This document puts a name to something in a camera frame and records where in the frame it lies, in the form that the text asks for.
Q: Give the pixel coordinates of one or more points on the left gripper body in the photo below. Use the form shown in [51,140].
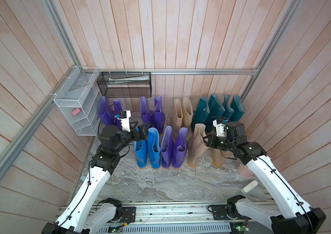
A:
[135,137]

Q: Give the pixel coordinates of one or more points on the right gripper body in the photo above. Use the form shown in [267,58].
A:
[221,143]

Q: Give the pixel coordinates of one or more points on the blue boot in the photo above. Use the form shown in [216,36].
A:
[141,152]

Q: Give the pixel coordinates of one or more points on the beige boot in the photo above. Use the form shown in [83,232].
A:
[175,119]
[196,145]
[219,157]
[187,111]

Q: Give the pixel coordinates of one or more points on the blue boot underneath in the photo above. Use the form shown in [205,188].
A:
[154,148]

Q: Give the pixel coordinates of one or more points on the large teal boot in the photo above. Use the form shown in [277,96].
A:
[201,113]

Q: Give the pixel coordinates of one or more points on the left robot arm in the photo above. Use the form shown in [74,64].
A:
[76,218]

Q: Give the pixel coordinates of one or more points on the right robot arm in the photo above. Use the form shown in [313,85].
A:
[293,214]

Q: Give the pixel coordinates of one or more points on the pink pencil cup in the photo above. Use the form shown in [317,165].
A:
[244,171]

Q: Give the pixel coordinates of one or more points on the teal boot standing back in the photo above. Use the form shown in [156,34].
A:
[238,108]

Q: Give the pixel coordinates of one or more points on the black mesh basket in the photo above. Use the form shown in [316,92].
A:
[123,91]

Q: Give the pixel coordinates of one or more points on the paper in black basket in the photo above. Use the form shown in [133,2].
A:
[134,80]

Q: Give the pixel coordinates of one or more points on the pink eraser block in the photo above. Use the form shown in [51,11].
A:
[76,111]

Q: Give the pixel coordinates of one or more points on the small white device on floor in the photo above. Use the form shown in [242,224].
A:
[82,177]

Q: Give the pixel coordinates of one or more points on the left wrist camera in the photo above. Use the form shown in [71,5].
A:
[123,118]

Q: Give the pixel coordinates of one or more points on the white wire shelf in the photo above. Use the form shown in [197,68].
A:
[79,91]

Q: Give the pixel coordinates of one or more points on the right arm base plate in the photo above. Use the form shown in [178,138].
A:
[224,212]

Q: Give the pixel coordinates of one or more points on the aluminium frame rail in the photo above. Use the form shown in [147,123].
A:
[209,71]

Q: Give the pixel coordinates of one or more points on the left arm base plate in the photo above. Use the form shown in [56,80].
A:
[125,215]

